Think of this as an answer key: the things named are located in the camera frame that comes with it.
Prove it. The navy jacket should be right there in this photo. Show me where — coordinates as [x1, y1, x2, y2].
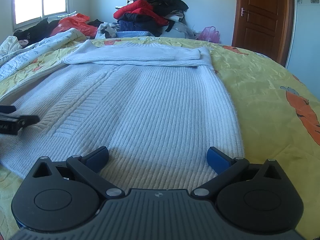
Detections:
[117, 12, 165, 33]

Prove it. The red plastic bag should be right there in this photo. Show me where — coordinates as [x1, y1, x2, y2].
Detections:
[51, 13, 98, 38]

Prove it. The pink plastic bag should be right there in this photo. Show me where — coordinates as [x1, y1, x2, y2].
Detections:
[199, 26, 220, 43]

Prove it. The grey plastic bag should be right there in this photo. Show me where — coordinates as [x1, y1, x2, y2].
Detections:
[162, 21, 195, 40]

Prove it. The yellow carrot print bed sheet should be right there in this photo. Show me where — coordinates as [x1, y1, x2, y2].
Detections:
[0, 36, 320, 240]

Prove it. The white printed quilt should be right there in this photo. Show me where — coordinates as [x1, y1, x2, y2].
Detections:
[0, 27, 88, 80]

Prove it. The white and black garment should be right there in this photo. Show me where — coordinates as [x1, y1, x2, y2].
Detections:
[167, 10, 185, 23]

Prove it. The blue knit garment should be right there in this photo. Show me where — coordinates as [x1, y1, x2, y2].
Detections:
[116, 30, 154, 39]

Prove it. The white and black printed cloth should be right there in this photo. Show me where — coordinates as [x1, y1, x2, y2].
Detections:
[96, 22, 118, 39]

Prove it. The window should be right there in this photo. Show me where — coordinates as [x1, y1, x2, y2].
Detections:
[12, 0, 69, 29]

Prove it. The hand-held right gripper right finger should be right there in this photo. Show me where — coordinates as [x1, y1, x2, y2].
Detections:
[191, 146, 284, 200]

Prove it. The red jacket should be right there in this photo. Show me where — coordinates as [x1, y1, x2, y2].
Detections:
[114, 0, 169, 25]

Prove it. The white knit sweater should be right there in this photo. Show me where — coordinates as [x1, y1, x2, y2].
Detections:
[0, 39, 245, 183]

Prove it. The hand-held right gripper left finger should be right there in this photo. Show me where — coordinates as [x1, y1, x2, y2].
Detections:
[31, 146, 125, 200]

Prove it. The brown wooden door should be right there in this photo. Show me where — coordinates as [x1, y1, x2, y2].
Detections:
[231, 0, 295, 68]

